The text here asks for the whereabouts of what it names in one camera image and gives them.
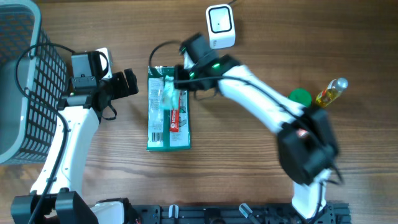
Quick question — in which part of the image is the teal white small packet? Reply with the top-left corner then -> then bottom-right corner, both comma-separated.
160,75 -> 181,110

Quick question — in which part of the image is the red coffee stick sachet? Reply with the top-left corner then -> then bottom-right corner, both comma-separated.
169,99 -> 180,133

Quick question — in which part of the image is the green 3M glove package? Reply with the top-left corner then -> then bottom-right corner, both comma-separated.
147,66 -> 191,152

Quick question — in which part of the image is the small green white jar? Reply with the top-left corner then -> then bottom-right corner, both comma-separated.
288,88 -> 312,107

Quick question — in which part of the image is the yellow liquid bottle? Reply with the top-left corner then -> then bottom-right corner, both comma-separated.
315,78 -> 348,108

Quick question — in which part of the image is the red tissue pack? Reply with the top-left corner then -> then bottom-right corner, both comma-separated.
296,129 -> 308,138

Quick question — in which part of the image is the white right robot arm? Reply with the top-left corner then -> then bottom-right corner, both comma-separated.
174,33 -> 343,223

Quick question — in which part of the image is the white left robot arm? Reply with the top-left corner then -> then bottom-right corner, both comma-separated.
11,48 -> 138,223

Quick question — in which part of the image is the white barcode scanner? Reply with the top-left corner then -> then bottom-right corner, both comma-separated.
205,4 -> 236,49

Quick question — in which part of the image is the black plastic mesh basket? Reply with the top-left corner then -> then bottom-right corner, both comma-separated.
1,1 -> 68,165

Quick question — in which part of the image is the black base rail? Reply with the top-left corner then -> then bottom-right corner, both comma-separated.
130,202 -> 312,224

